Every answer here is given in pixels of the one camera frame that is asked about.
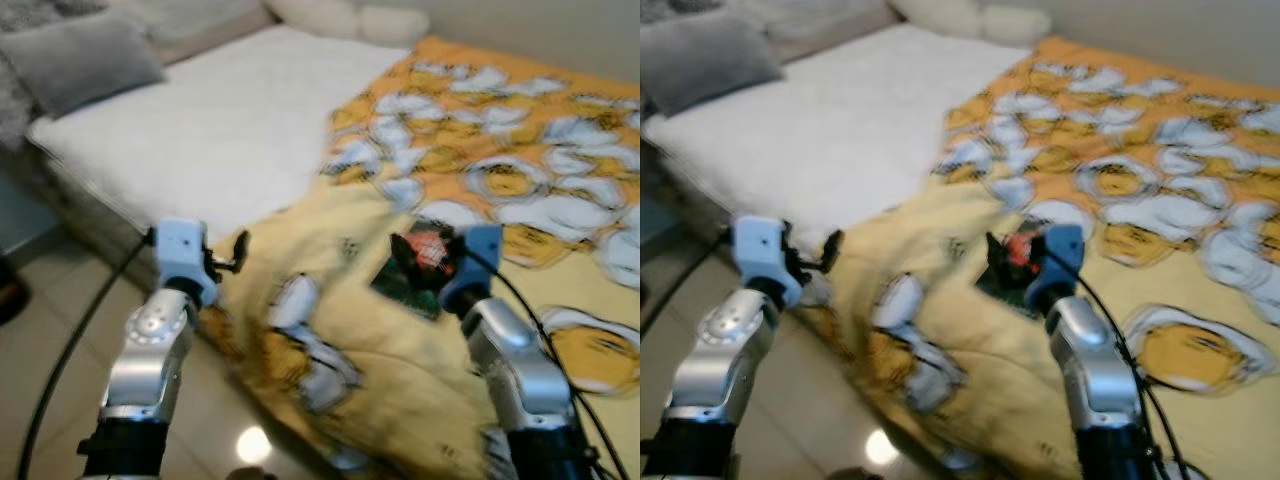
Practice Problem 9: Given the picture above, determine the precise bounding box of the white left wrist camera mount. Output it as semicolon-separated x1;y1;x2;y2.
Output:
730;215;805;308
152;217;220;308

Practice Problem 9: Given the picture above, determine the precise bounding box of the grey square pillow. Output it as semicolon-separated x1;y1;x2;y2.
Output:
0;14;167;120
640;10;786;118

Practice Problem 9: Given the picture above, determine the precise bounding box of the cream bolster pillow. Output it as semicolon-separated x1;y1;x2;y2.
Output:
888;0;1053;49
264;0;433;49

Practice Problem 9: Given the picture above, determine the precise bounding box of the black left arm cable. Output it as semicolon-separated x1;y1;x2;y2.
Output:
14;232;157;480
640;235;741;336

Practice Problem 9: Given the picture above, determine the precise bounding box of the dark green red packet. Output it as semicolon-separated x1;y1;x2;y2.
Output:
369;228;461;322
972;230;1043;319

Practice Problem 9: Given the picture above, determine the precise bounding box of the orange egg cartoon blanket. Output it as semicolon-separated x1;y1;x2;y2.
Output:
195;36;641;480
815;36;1280;480

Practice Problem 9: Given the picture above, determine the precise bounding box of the bed with white sheet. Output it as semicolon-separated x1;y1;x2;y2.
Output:
642;22;1036;291
25;22;416;301

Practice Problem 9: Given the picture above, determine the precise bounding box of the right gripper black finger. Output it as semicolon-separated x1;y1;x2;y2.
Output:
388;233;415;284
984;232;1009;291

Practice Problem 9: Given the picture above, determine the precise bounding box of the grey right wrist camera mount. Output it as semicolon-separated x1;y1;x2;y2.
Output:
1028;224;1088;313
440;224;505;313

